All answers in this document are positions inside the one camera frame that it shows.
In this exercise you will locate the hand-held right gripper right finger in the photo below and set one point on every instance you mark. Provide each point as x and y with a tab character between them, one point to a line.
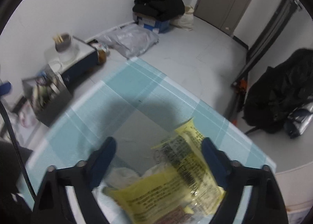
212	160

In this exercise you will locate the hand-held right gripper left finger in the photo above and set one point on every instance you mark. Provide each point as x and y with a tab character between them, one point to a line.
105	162

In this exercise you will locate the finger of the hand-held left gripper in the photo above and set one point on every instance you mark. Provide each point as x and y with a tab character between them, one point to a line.
5	88

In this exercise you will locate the yellow clear snack wrapper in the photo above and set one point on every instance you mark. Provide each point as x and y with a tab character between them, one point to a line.
185	145

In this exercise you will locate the yellow red snack wrapper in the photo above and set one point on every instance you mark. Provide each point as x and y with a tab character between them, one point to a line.
146	194

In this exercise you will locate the teal checked tablecloth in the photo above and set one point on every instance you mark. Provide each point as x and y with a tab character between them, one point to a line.
110	106

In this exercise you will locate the white plastic jar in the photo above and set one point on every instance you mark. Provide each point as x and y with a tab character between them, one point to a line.
67	56

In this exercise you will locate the grey cup with sticks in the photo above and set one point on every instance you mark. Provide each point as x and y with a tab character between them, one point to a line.
64	45

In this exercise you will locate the navy white low cabinet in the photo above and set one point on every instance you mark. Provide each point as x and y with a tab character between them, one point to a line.
78	69

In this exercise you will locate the orange black tool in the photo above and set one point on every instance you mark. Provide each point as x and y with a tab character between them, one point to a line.
242	84

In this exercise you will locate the black jacket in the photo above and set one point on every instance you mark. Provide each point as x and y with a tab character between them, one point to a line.
273	96

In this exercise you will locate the silver folded umbrella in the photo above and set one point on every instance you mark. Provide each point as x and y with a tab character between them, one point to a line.
302	118

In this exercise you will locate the amber glass jar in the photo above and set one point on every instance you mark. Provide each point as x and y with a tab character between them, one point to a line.
102	57

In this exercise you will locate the grey plastic bag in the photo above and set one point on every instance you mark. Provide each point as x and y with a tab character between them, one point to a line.
132	40

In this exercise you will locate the beige cloth bag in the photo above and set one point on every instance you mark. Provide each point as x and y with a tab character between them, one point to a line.
185	19

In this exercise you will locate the blue white cardboard box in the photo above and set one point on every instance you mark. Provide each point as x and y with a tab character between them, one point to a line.
151	24

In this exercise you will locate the black clothes pile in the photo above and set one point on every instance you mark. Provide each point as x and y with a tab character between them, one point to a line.
159	3

